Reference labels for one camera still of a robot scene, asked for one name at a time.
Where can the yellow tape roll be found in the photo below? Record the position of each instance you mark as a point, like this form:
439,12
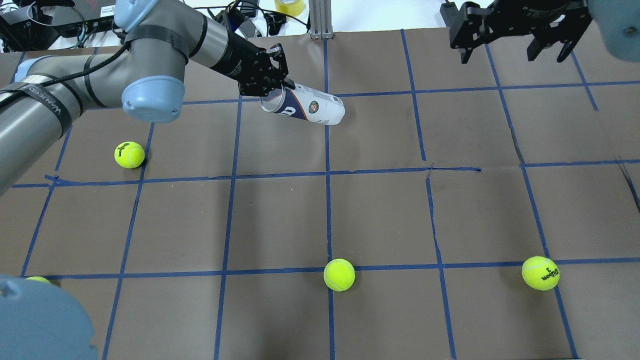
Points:
290,7

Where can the tennis ball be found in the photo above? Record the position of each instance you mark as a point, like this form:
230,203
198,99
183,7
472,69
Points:
339,275
540,273
40,279
129,154

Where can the tennis ball upper left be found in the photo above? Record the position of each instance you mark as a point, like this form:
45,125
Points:
129,154

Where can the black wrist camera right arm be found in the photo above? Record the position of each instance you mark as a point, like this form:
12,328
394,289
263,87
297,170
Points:
449,13

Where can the tennis ball bottom centre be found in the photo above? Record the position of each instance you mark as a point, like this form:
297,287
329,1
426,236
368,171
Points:
339,275

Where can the clear tennis ball can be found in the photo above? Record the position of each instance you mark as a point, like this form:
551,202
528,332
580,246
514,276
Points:
304,103

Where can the aluminium frame post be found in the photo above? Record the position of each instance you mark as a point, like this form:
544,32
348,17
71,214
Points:
320,19

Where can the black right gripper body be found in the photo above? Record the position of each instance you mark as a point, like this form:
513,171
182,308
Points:
535,15

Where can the tennis ball lower left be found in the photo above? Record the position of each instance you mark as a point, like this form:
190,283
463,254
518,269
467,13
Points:
40,279

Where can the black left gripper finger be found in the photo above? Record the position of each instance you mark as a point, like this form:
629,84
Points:
257,89
279,71

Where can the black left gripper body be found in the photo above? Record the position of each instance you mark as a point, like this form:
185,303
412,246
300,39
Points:
235,58

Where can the tennis ball lower right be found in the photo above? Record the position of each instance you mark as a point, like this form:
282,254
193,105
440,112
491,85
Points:
540,273

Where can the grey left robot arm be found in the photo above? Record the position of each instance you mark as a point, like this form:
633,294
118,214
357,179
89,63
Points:
145,77

